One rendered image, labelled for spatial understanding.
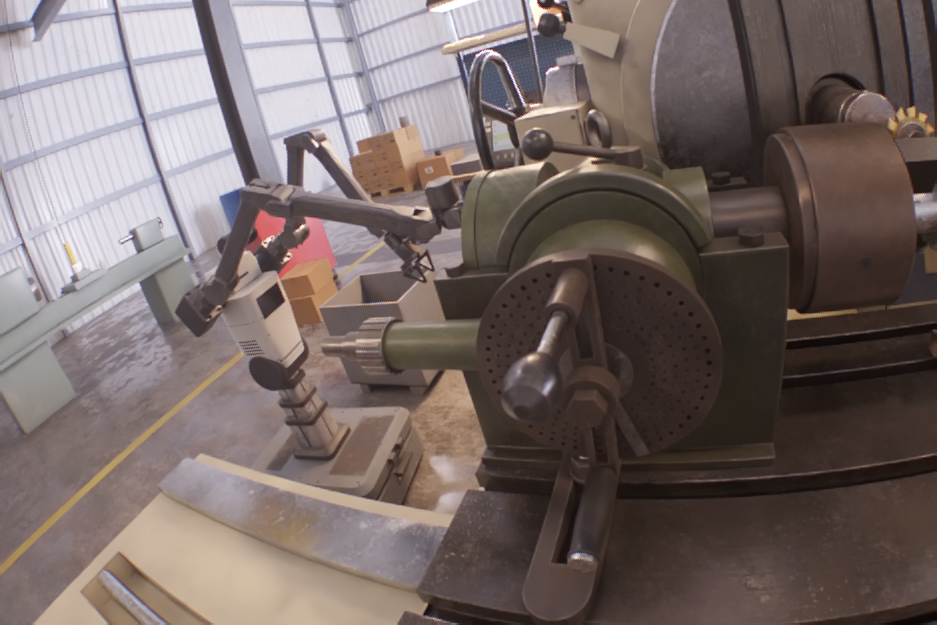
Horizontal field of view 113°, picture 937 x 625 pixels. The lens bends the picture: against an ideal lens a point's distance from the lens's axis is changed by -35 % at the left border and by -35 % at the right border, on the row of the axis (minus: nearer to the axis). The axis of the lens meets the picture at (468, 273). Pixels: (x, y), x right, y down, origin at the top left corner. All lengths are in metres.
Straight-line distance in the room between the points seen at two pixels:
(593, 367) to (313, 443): 1.71
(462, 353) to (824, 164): 0.36
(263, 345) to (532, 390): 1.54
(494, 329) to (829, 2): 0.62
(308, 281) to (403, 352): 3.48
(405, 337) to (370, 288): 2.44
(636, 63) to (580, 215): 0.43
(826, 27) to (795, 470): 0.55
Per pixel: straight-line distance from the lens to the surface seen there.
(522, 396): 0.19
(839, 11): 0.75
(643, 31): 0.78
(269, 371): 1.76
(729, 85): 0.71
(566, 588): 0.41
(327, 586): 0.92
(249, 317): 1.66
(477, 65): 0.99
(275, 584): 0.98
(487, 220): 0.46
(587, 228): 0.37
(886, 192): 0.46
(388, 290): 2.80
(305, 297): 3.95
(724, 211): 0.48
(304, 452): 1.99
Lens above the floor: 1.38
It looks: 21 degrees down
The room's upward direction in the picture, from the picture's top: 16 degrees counter-clockwise
